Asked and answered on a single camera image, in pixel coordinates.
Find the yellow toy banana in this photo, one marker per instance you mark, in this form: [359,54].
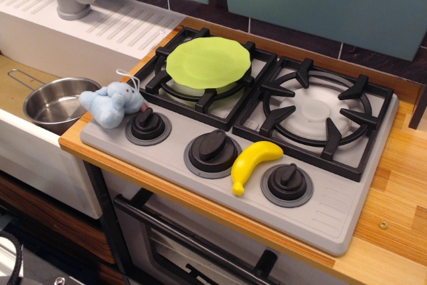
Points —
[249,159]

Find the grey toy stove top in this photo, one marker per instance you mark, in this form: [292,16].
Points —
[327,221]

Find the small steel saucepan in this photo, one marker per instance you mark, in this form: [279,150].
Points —
[53,106]

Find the right teal wall cabinet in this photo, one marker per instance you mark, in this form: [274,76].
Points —
[391,27]

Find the right black stove knob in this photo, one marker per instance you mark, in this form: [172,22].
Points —
[287,186]

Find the right black burner grate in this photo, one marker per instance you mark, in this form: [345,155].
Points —
[320,117]

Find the light green plastic plate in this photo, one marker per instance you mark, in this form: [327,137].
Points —
[208,62]

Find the left black stove knob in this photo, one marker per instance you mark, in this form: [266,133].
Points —
[148,128]

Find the blue plush elephant toy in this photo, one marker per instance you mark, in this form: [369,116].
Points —
[109,105]

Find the black stove knob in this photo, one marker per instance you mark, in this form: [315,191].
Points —
[148,128]
[287,186]
[211,155]

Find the black burner grate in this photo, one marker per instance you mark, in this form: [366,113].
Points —
[218,107]
[320,117]

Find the black oven door handle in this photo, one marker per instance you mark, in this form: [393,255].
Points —
[223,260]

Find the middle black stove knob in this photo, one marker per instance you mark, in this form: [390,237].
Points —
[211,155]

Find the left black burner grate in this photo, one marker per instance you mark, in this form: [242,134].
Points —
[218,107]

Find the white toy sink unit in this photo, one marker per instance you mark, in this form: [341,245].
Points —
[36,46]

